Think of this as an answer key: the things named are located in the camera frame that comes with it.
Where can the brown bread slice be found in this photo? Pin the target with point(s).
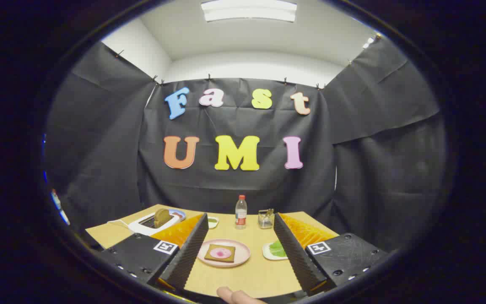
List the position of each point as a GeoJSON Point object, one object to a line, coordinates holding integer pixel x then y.
{"type": "Point", "coordinates": [162, 217]}

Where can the blue plate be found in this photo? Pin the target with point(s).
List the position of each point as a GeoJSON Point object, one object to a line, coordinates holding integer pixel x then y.
{"type": "Point", "coordinates": [179, 214]}

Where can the small white square plate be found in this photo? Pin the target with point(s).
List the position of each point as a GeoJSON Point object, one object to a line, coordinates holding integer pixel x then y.
{"type": "Point", "coordinates": [266, 252]}

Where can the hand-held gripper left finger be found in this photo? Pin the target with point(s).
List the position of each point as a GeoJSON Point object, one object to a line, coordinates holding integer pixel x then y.
{"type": "Point", "coordinates": [190, 249]}

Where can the white toaster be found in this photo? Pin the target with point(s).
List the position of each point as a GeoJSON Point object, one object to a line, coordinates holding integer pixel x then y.
{"type": "Point", "coordinates": [141, 228]}

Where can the green lettuce leaf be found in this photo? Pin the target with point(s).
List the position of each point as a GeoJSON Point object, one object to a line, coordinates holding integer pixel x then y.
{"type": "Point", "coordinates": [277, 250]}

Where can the pink plate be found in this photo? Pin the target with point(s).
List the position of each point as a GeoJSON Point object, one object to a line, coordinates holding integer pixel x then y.
{"type": "Point", "coordinates": [243, 253]}

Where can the white divided dish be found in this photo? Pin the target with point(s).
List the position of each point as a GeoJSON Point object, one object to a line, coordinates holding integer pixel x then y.
{"type": "Point", "coordinates": [212, 222]}

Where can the pink ham slice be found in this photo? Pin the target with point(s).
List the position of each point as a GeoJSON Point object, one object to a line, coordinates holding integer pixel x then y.
{"type": "Point", "coordinates": [220, 253]}

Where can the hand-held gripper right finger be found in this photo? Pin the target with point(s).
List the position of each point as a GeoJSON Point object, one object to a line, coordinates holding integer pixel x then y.
{"type": "Point", "coordinates": [295, 253]}

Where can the clear water bottle red cap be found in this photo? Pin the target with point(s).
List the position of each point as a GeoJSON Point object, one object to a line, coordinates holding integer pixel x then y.
{"type": "Point", "coordinates": [241, 215]}

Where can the toast slice with crust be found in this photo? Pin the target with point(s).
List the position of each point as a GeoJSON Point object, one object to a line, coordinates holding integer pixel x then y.
{"type": "Point", "coordinates": [209, 256]}

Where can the ceiling light panel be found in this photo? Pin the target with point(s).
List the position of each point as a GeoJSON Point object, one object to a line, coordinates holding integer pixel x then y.
{"type": "Point", "coordinates": [249, 10]}

